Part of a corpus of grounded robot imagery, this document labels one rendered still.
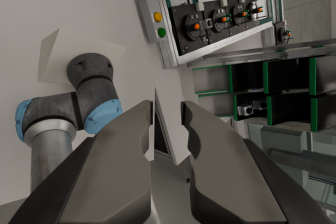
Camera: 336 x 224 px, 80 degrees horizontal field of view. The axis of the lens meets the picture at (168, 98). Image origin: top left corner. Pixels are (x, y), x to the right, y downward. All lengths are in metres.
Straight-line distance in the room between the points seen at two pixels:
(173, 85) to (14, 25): 0.75
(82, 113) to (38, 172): 0.18
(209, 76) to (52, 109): 0.78
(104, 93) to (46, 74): 0.23
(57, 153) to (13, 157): 0.37
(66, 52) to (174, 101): 0.68
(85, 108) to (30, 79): 0.30
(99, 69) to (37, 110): 0.21
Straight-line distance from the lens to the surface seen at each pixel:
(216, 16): 1.33
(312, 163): 1.89
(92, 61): 0.69
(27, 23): 0.87
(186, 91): 1.26
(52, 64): 0.73
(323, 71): 0.94
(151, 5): 1.01
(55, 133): 0.55
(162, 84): 1.12
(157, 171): 2.42
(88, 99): 0.60
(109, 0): 1.01
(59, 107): 0.60
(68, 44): 0.69
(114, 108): 0.59
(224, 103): 1.17
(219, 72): 1.12
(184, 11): 1.14
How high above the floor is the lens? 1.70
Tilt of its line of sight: 47 degrees down
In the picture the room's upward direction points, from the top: 94 degrees clockwise
